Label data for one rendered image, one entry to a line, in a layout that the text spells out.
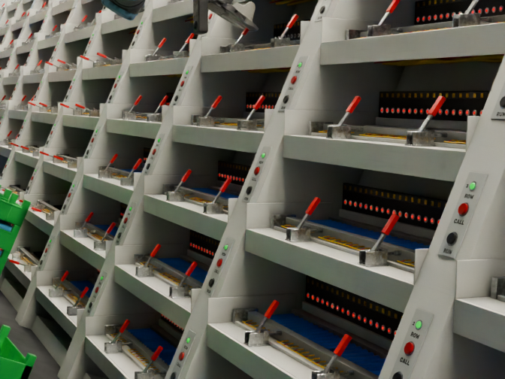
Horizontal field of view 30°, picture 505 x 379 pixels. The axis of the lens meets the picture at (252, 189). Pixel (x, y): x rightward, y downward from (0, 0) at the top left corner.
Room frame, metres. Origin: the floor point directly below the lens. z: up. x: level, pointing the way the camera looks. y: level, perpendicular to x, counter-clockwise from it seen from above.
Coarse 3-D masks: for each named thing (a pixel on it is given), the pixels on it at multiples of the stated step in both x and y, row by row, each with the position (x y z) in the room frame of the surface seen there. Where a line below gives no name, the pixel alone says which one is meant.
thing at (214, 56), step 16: (304, 32) 1.95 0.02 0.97; (208, 48) 2.51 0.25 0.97; (224, 48) 2.50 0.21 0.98; (272, 48) 2.08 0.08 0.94; (288, 48) 2.00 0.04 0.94; (208, 64) 2.46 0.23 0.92; (224, 64) 2.35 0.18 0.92; (240, 64) 2.25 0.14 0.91; (256, 64) 2.16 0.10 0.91; (272, 64) 2.08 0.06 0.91; (288, 64) 2.01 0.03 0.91
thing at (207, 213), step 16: (144, 176) 2.50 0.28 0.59; (160, 176) 2.51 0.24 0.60; (176, 176) 2.53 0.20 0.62; (192, 176) 2.55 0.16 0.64; (208, 176) 2.56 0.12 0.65; (224, 176) 2.49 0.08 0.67; (240, 176) 2.39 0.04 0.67; (144, 192) 2.50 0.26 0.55; (160, 192) 2.52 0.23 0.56; (176, 192) 2.34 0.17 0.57; (192, 192) 2.37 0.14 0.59; (208, 192) 2.41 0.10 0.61; (224, 192) 2.42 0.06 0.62; (144, 208) 2.50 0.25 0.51; (160, 208) 2.37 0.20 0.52; (176, 208) 2.26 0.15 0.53; (192, 208) 2.19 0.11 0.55; (208, 208) 2.09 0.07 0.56; (224, 208) 2.17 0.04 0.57; (192, 224) 2.15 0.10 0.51; (208, 224) 2.06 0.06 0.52; (224, 224) 1.97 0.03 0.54
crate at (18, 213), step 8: (0, 200) 2.78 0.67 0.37; (8, 200) 2.99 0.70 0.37; (16, 200) 2.98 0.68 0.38; (24, 200) 2.82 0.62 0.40; (0, 208) 2.79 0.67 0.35; (8, 208) 2.80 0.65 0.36; (16, 208) 2.81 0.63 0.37; (24, 208) 2.82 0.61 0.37; (0, 216) 2.79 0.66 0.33; (8, 216) 2.80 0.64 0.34; (16, 216) 2.81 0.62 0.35; (24, 216) 2.82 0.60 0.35; (16, 224) 2.81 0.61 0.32
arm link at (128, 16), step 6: (102, 0) 2.21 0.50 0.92; (108, 0) 2.19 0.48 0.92; (114, 0) 2.16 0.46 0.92; (144, 0) 2.20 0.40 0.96; (108, 6) 2.19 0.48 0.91; (114, 6) 2.19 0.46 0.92; (120, 6) 2.18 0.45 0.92; (132, 6) 2.27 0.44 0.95; (138, 6) 2.20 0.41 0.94; (114, 12) 2.25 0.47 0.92; (120, 12) 2.19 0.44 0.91; (126, 12) 2.20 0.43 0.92; (132, 12) 2.21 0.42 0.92; (126, 18) 2.23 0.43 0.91; (132, 18) 2.22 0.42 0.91
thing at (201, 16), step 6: (198, 0) 2.27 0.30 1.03; (204, 0) 2.28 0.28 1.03; (198, 6) 2.27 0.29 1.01; (204, 6) 2.28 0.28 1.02; (198, 12) 2.28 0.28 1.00; (204, 12) 2.28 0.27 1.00; (198, 18) 2.28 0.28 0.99; (204, 18) 2.28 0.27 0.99; (198, 24) 2.28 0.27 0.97; (204, 24) 2.28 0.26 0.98; (198, 30) 2.28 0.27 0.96; (204, 30) 2.28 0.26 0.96
